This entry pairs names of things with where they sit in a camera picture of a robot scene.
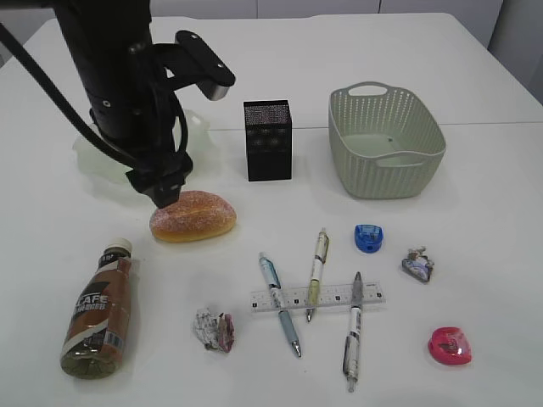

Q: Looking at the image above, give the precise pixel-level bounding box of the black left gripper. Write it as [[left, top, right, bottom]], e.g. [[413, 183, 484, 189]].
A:
[[126, 150, 193, 209]]

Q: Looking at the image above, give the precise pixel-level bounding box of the sugared bread bun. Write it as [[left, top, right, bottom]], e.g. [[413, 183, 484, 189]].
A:
[[149, 190, 237, 243]]

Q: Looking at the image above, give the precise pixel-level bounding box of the paper ball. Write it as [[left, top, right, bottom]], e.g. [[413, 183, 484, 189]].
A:
[[192, 308, 235, 353], [401, 246, 434, 283]]

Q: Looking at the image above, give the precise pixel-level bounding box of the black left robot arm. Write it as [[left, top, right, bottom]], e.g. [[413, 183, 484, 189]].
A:
[[1, 1, 193, 208]]

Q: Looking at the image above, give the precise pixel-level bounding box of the green wavy glass plate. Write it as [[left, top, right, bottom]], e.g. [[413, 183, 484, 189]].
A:
[[72, 109, 214, 192]]

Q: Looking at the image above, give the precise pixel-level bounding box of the black mesh pen holder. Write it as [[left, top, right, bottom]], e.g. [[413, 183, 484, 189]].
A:
[[244, 100, 293, 181]]

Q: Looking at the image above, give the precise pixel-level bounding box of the blue grip pen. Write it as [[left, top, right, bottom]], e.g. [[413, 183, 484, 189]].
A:
[[259, 252, 302, 359]]

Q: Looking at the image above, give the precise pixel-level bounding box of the yellow grip pen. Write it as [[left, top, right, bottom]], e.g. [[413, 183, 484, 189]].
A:
[[305, 228, 329, 322]]

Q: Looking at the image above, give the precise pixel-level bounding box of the blue pencil sharpener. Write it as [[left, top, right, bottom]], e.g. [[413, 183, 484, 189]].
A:
[[354, 224, 383, 254]]

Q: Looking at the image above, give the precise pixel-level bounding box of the green plastic basket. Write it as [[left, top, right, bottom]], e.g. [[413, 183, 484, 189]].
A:
[[328, 81, 446, 199]]

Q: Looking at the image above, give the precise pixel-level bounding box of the grey white pen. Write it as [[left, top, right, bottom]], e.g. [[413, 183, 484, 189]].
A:
[[342, 272, 363, 393]]

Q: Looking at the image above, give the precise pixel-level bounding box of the pink pencil sharpener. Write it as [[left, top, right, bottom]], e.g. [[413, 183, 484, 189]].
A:
[[428, 326, 473, 365]]

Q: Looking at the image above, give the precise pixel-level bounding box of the brown coffee bottle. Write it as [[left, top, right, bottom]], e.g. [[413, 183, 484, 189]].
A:
[[60, 237, 132, 380]]

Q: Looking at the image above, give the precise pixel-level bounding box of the clear plastic ruler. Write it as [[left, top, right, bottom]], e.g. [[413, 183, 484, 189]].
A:
[[249, 282, 385, 312]]

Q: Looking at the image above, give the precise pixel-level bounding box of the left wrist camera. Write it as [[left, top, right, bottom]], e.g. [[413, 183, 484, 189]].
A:
[[153, 31, 236, 101]]

